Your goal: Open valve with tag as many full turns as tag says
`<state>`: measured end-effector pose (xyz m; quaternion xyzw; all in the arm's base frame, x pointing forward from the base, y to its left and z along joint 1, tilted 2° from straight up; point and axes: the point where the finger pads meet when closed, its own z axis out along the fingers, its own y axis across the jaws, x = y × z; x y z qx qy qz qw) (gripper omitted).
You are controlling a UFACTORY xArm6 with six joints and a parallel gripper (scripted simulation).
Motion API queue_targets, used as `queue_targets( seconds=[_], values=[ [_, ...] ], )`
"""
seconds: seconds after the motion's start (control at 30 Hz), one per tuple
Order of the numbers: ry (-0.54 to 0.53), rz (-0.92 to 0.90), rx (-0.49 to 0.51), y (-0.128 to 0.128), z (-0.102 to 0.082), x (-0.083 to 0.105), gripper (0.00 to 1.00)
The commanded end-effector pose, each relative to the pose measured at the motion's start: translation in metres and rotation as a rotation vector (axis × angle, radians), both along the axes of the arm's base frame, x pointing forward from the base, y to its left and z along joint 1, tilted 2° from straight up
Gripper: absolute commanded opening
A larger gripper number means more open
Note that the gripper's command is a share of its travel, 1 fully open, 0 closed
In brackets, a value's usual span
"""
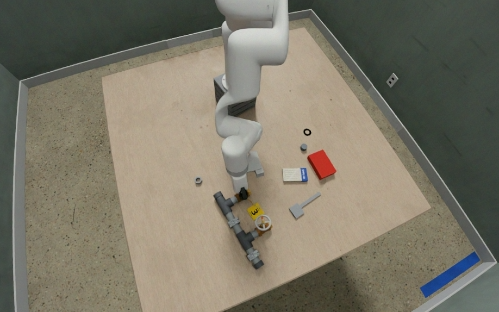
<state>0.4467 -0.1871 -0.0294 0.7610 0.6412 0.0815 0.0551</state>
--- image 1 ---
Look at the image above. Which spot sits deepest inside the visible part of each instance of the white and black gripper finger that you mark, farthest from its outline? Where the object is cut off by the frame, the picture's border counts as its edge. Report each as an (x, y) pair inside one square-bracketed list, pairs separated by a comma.
[(244, 194)]

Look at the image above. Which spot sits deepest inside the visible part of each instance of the red rectangular block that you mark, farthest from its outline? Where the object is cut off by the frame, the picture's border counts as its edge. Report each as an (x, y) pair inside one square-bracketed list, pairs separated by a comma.
[(321, 164)]

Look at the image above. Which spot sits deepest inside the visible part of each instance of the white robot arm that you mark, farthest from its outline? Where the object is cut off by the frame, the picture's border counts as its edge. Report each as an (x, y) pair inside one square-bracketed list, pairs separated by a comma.
[(245, 52)]

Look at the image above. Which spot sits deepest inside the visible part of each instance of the grey pipe manifold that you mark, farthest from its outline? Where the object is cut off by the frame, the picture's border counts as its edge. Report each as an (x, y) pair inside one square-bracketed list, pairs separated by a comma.
[(245, 239)]

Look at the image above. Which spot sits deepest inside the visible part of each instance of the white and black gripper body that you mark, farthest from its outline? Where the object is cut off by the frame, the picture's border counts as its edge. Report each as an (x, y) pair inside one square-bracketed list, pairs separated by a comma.
[(239, 182)]

